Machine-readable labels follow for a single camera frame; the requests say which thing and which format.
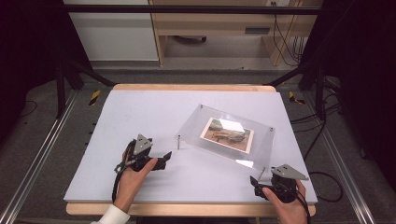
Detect clear acrylic photo frame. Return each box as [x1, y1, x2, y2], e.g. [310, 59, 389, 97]
[176, 103, 276, 182]

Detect black metal stand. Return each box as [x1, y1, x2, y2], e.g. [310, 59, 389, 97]
[55, 59, 117, 119]
[264, 60, 327, 121]

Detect white table cover board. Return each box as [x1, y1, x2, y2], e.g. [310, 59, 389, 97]
[64, 89, 318, 204]

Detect dark chair base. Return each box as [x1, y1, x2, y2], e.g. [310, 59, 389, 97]
[172, 35, 207, 44]

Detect black curtain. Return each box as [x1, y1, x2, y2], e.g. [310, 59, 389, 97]
[0, 0, 92, 144]
[298, 0, 396, 190]

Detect wooden table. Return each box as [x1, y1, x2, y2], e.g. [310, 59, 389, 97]
[65, 83, 317, 218]

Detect yellow clamp right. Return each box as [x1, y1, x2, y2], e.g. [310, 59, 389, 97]
[288, 91, 306, 105]

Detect landscape photo print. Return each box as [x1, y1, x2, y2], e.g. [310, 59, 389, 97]
[199, 117, 255, 155]

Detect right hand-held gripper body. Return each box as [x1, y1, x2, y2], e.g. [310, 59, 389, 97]
[264, 163, 310, 203]

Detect grey socket strip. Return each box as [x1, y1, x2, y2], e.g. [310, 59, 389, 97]
[244, 27, 271, 35]

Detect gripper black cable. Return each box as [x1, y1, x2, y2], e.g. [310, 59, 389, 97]
[292, 186, 313, 224]
[111, 160, 130, 203]

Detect aluminium floor rail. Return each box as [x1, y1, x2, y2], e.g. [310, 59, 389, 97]
[303, 91, 377, 224]
[0, 90, 79, 224]

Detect person's right hand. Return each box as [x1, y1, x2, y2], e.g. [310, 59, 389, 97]
[262, 179, 308, 224]

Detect wooden desk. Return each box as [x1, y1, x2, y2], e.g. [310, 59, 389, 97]
[148, 0, 323, 67]

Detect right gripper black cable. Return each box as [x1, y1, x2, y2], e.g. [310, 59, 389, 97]
[292, 186, 313, 224]

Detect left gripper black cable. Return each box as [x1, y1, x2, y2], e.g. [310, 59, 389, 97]
[111, 160, 130, 203]

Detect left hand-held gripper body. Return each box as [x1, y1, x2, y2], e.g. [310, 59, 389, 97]
[123, 133, 158, 172]

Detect black horizontal bar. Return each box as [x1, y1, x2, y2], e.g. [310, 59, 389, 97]
[62, 4, 325, 16]

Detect black looped floor cable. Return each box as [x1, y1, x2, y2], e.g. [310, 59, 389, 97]
[307, 171, 344, 203]

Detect person's left hand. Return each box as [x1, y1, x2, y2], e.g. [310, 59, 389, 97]
[112, 141, 159, 214]

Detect hanging black desk cables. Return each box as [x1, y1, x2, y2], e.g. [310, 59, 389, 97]
[270, 1, 308, 67]

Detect yellow clamp left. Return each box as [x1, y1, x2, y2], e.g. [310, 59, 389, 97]
[89, 90, 102, 106]

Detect thin black floor cable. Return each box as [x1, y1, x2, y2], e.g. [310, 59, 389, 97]
[18, 100, 38, 119]

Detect white cabinet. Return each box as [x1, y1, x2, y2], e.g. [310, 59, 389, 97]
[63, 0, 160, 62]

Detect black floor cables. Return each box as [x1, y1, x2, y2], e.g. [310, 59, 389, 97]
[290, 76, 343, 161]

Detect yellow clamp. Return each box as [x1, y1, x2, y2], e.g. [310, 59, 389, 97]
[288, 91, 306, 105]
[89, 90, 102, 106]

